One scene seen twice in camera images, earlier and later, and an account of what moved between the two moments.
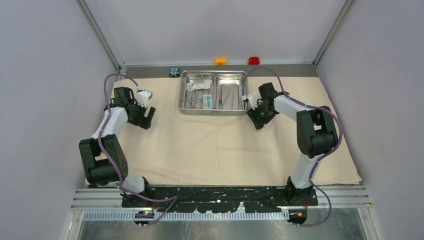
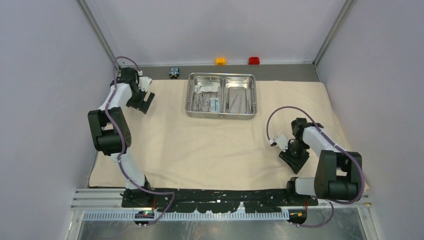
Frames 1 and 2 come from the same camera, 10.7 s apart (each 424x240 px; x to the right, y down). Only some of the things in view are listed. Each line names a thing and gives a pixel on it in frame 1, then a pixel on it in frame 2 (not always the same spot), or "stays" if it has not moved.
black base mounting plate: [254, 199] stays
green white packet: [207, 101] → [214, 104]
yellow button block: [220, 61] stays
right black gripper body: [261, 116] → [296, 154]
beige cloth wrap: [176, 149] stays
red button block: [254, 60] stays
